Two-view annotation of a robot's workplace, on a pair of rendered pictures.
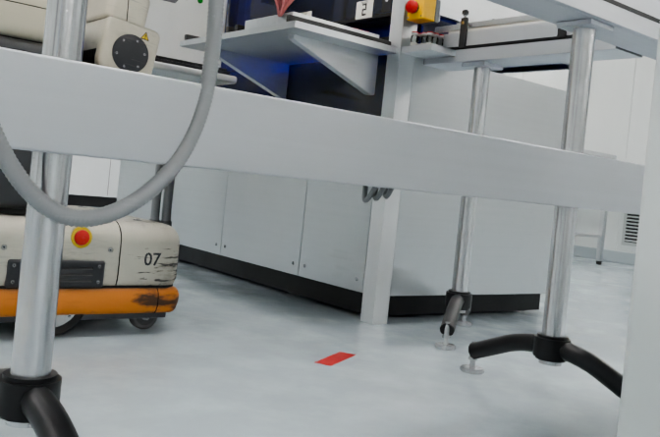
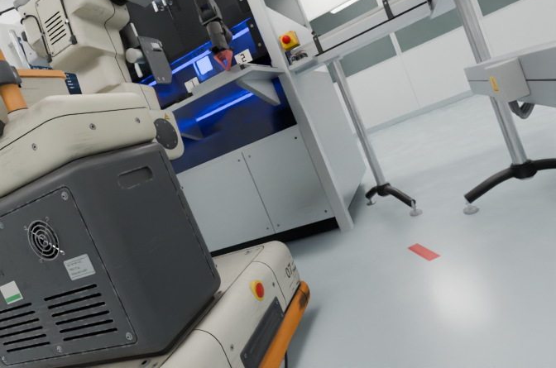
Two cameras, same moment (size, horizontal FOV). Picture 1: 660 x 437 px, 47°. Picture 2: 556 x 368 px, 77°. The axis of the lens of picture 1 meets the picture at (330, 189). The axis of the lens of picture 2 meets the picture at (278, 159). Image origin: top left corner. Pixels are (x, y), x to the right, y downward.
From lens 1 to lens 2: 1.29 m
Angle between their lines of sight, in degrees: 28
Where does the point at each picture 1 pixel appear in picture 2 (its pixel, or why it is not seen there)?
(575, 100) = (477, 30)
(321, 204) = (272, 184)
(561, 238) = (505, 107)
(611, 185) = not seen: hidden behind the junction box
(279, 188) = (229, 192)
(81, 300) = (284, 338)
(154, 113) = not seen: outside the picture
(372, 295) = (343, 213)
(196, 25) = not seen: hidden behind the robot
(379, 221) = (325, 171)
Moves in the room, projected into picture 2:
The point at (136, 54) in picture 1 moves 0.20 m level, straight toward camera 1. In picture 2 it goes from (169, 132) to (200, 112)
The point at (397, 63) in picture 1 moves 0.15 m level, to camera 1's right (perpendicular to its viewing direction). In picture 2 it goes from (289, 78) to (312, 70)
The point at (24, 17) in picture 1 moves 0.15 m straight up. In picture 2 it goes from (119, 123) to (88, 55)
